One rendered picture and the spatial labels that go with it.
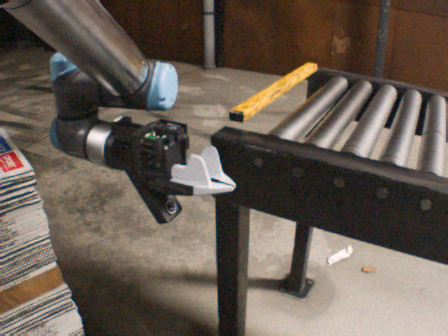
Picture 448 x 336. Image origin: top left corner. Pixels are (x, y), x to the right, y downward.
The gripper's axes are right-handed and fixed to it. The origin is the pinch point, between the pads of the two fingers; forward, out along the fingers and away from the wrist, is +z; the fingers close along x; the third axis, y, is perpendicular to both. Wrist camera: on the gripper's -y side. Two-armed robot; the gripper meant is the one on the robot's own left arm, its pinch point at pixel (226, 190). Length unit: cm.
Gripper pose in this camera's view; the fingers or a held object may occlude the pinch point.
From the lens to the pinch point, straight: 56.9
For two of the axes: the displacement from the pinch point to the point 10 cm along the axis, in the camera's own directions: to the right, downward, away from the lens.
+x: 4.8, -4.3, 7.6
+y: 0.0, -8.7, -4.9
